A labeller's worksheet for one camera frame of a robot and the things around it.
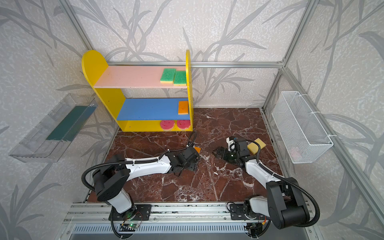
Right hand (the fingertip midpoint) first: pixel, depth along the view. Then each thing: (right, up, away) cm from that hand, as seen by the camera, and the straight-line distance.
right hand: (218, 149), depth 89 cm
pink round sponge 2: (-35, +14, +16) cm, 41 cm away
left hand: (-14, -5, -1) cm, 15 cm away
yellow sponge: (+18, +3, -10) cm, 21 cm away
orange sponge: (-22, +26, +11) cm, 36 cm away
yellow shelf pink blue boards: (-50, +21, +11) cm, 55 cm away
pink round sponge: (-23, +15, +17) cm, 32 cm away
